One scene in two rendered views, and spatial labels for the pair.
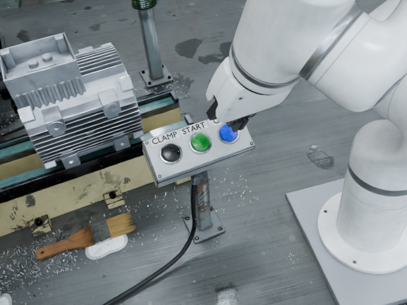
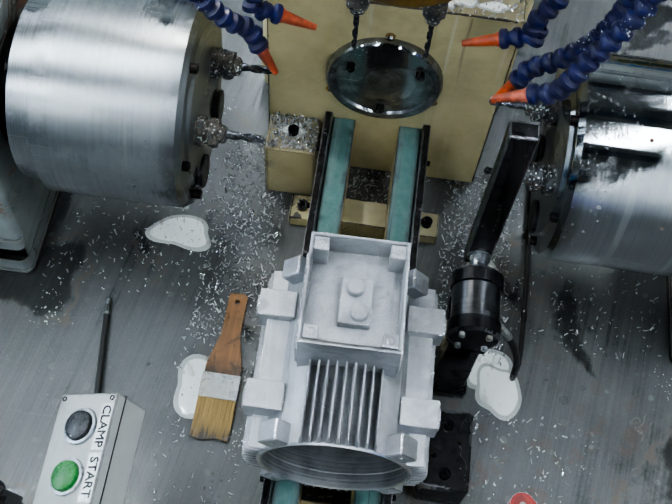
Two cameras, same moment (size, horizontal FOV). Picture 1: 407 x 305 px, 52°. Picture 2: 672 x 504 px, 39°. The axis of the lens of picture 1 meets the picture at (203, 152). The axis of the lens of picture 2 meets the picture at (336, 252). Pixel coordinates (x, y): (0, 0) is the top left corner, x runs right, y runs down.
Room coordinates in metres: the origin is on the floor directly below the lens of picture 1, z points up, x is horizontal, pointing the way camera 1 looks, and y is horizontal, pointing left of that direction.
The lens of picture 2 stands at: (0.76, -0.11, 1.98)
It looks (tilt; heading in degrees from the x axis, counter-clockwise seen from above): 62 degrees down; 112
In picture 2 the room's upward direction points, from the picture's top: 6 degrees clockwise
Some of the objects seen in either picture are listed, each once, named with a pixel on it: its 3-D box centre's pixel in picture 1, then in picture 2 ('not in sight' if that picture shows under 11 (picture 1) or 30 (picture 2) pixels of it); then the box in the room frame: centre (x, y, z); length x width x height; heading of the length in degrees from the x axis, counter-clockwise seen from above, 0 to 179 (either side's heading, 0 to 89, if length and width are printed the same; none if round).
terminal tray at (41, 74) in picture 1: (42, 72); (353, 306); (0.63, 0.27, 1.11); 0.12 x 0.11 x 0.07; 111
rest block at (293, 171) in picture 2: not in sight; (293, 153); (0.41, 0.55, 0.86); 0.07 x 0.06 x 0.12; 20
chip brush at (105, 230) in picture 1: (86, 237); (224, 364); (0.47, 0.25, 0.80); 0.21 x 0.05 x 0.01; 109
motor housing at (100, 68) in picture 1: (79, 104); (343, 377); (0.64, 0.24, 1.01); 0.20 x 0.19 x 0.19; 111
